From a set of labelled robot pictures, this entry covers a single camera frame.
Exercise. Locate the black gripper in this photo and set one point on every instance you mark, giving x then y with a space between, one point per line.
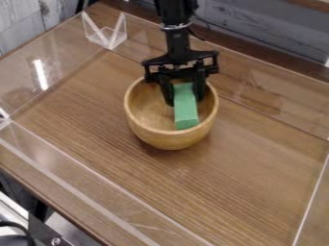
181 62

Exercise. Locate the green rectangular block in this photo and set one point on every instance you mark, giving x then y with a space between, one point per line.
185 107

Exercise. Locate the black metal bracket with bolt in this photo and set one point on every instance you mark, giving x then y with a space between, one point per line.
43 234

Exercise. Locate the brown wooden bowl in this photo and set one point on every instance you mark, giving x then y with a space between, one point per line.
151 118

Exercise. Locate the clear acrylic barrier tray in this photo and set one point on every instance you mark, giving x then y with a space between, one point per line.
88 140

